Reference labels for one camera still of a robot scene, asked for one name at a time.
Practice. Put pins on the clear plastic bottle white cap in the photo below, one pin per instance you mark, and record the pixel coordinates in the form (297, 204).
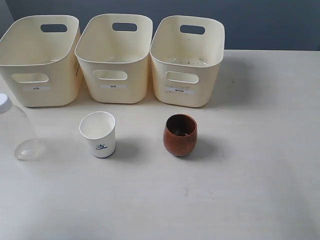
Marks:
(17, 131)

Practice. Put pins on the cream plastic bin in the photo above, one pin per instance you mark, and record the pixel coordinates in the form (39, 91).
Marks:
(113, 54)
(186, 53)
(38, 61)

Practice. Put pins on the right cream plastic bin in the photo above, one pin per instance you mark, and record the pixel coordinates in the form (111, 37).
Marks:
(186, 53)

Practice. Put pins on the left cream plastic bin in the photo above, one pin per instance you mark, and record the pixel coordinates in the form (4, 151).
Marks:
(38, 61)

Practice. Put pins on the brown wooden cup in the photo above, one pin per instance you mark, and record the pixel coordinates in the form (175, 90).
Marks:
(180, 134)

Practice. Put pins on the middle cream plastic bin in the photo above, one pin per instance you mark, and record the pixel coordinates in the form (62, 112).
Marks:
(113, 54)

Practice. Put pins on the white paper cup blue logo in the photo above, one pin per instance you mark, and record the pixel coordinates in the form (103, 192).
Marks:
(99, 129)

